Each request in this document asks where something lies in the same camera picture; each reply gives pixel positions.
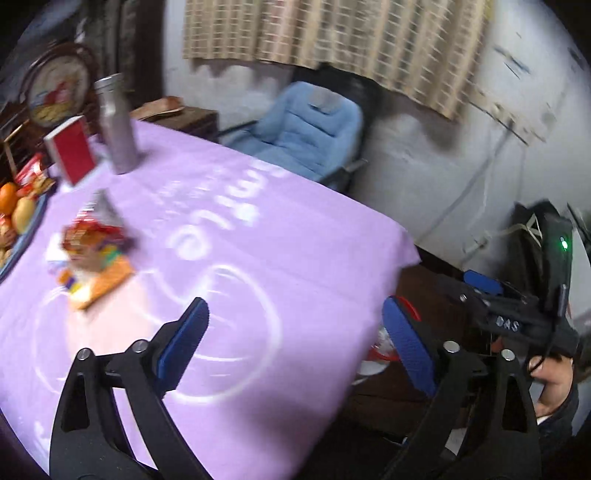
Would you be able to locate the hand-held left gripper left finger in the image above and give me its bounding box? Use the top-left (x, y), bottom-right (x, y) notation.
top-left (48, 296), bottom-right (213, 480)

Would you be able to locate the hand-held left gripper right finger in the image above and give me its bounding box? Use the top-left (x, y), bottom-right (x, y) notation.
top-left (372, 295), bottom-right (542, 480)

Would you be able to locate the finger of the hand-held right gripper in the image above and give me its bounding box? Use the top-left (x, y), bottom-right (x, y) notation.
top-left (436, 276), bottom-right (490, 324)
top-left (463, 269), bottom-right (532, 308)

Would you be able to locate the red snack packet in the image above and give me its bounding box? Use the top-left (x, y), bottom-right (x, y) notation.
top-left (62, 210), bottom-right (139, 273)

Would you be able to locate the person's right forearm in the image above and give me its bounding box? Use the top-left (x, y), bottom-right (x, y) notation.
top-left (536, 385), bottom-right (581, 441)

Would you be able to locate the person's right hand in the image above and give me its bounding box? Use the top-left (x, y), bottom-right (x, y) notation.
top-left (529, 355), bottom-right (575, 416)

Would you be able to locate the black computer tower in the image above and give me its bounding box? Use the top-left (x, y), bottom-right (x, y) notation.
top-left (512, 199), bottom-right (591, 296)

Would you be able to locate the orange snack packet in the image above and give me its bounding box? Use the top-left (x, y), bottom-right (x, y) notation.
top-left (58, 256), bottom-right (137, 312)

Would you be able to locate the purple tablecloth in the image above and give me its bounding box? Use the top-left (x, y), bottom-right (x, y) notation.
top-left (0, 117), bottom-right (421, 480)

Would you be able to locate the blue fruit plate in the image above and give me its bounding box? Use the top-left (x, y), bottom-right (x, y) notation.
top-left (0, 182), bottom-right (57, 282)

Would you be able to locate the yellow fruit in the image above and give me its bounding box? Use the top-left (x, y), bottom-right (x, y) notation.
top-left (11, 196), bottom-right (38, 234)

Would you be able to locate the wooden side table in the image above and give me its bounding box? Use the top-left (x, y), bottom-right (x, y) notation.
top-left (129, 96), bottom-right (219, 144)

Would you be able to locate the red box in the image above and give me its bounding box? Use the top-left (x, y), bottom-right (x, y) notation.
top-left (44, 115), bottom-right (108, 188)

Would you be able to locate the steel bottle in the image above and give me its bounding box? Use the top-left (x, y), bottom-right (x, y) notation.
top-left (93, 73), bottom-right (141, 175)

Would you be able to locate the red food packet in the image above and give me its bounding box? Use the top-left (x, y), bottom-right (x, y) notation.
top-left (14, 154), bottom-right (56, 197)

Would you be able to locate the orange fruit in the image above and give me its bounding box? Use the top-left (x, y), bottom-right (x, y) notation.
top-left (0, 182), bottom-right (19, 215)

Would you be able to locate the blue cushioned chair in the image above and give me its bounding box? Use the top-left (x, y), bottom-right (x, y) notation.
top-left (226, 82), bottom-right (363, 183)

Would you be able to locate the black office chair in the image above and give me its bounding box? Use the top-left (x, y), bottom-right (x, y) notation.
top-left (217, 62), bottom-right (384, 195)

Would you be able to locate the checked curtain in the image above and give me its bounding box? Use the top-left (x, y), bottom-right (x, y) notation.
top-left (182, 0), bottom-right (495, 121)

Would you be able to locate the white wall socket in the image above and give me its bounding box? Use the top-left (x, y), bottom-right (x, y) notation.
top-left (462, 233), bottom-right (492, 254)

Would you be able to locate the round wall clock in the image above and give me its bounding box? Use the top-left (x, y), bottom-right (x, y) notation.
top-left (21, 41), bottom-right (100, 132)

